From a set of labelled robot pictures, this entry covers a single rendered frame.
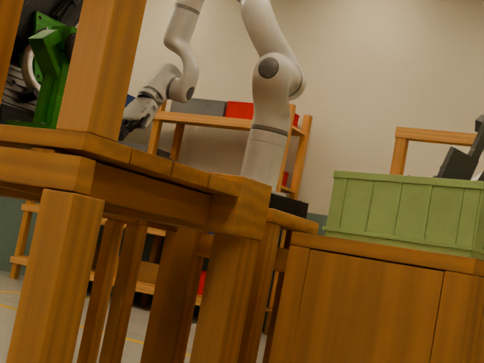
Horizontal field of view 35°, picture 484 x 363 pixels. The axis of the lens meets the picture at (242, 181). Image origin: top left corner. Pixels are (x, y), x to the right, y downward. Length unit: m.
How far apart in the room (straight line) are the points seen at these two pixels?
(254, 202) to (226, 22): 6.77
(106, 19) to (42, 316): 0.59
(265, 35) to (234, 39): 6.12
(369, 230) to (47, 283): 0.79
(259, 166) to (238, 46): 6.21
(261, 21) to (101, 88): 1.02
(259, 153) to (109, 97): 0.88
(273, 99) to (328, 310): 0.73
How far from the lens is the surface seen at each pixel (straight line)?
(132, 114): 2.50
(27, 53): 2.20
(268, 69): 2.33
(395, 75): 7.77
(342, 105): 7.85
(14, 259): 8.86
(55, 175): 1.57
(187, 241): 2.33
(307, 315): 1.97
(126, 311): 2.47
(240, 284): 2.01
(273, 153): 2.37
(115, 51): 1.58
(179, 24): 2.60
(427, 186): 1.84
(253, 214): 2.01
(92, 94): 1.54
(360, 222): 1.92
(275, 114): 2.37
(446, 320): 1.76
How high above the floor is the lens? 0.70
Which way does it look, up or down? 5 degrees up
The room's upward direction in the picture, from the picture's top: 11 degrees clockwise
